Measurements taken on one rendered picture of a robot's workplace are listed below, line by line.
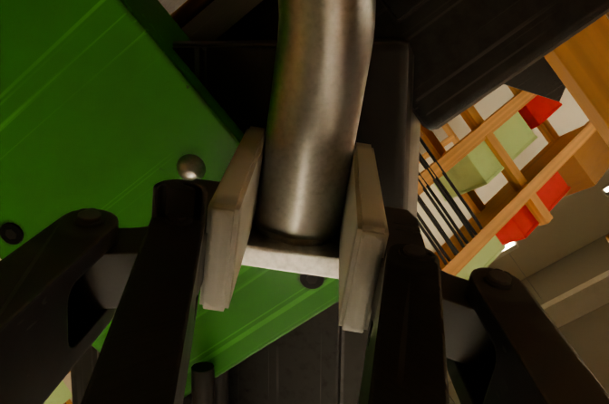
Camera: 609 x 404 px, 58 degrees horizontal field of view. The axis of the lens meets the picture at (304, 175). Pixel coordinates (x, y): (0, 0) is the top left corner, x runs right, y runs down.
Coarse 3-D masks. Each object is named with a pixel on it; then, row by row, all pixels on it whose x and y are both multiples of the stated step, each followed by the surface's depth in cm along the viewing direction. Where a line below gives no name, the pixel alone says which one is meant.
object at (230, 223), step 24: (240, 144) 18; (264, 144) 18; (240, 168) 15; (216, 192) 14; (240, 192) 14; (216, 216) 13; (240, 216) 14; (216, 240) 13; (240, 240) 15; (216, 264) 13; (240, 264) 16; (216, 288) 14
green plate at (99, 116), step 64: (0, 0) 19; (64, 0) 19; (128, 0) 20; (0, 64) 20; (64, 64) 20; (128, 64) 20; (0, 128) 21; (64, 128) 21; (128, 128) 21; (192, 128) 20; (0, 192) 22; (64, 192) 22; (128, 192) 22; (0, 256) 23; (256, 320) 23
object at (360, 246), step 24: (360, 144) 19; (360, 168) 17; (360, 192) 15; (360, 216) 14; (384, 216) 14; (360, 240) 13; (384, 240) 13; (360, 264) 13; (360, 288) 13; (360, 312) 14
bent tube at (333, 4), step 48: (288, 0) 16; (336, 0) 15; (288, 48) 16; (336, 48) 16; (288, 96) 17; (336, 96) 16; (288, 144) 17; (336, 144) 17; (288, 192) 17; (336, 192) 18; (288, 240) 18; (336, 240) 19
